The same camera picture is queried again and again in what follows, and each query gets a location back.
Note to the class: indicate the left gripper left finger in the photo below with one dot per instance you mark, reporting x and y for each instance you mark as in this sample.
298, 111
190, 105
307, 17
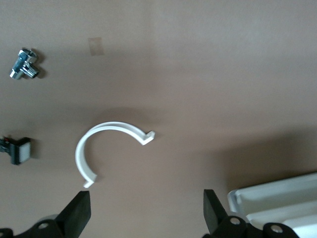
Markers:
69, 218

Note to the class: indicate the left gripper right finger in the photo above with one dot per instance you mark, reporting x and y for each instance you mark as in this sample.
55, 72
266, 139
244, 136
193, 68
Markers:
215, 218

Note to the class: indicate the white drawer cabinet housing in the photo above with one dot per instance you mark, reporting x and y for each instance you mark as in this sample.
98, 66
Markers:
231, 198

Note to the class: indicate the white plastic drawer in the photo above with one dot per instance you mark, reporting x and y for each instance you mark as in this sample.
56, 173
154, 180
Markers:
284, 193
297, 213

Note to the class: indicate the white curved plastic clip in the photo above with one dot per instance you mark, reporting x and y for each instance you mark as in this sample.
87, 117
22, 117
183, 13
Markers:
79, 153

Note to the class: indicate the small chrome valve fitting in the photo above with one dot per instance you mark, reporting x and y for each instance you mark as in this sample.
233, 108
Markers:
24, 62

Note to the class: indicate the brown tape patch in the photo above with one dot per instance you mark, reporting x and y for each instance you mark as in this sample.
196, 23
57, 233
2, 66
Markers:
96, 46

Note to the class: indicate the black square button switch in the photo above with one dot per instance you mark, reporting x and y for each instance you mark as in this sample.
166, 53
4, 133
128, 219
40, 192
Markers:
21, 151

